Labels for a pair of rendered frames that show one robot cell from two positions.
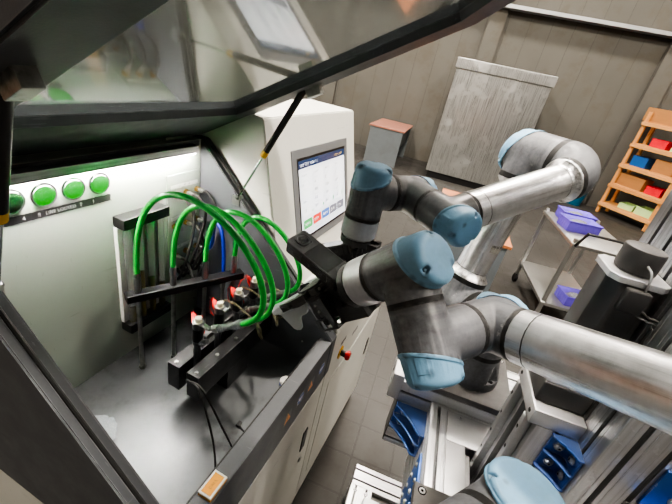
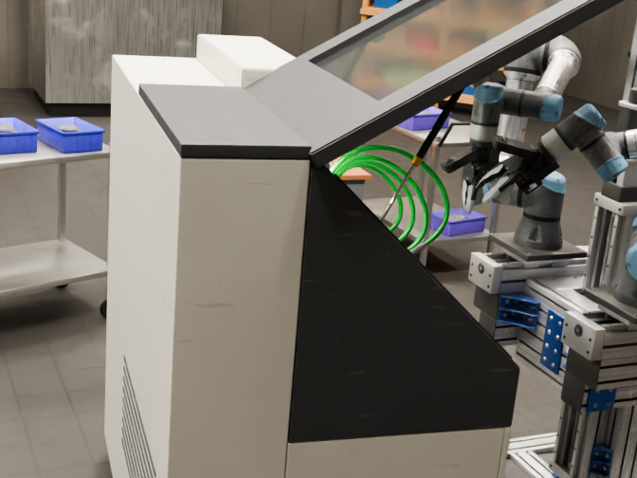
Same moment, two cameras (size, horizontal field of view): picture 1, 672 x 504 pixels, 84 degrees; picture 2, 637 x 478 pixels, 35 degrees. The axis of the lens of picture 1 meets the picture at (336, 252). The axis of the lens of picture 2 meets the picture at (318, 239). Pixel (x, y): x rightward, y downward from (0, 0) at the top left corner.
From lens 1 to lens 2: 2.33 m
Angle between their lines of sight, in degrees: 35
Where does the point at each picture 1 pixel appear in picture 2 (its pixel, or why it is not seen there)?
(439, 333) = (613, 147)
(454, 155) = (96, 60)
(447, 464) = (573, 298)
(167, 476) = not seen: hidden behind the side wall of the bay
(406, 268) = (592, 121)
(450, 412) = (543, 279)
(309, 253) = (514, 144)
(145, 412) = not seen: hidden behind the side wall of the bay
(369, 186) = (497, 99)
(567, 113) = not seen: outside the picture
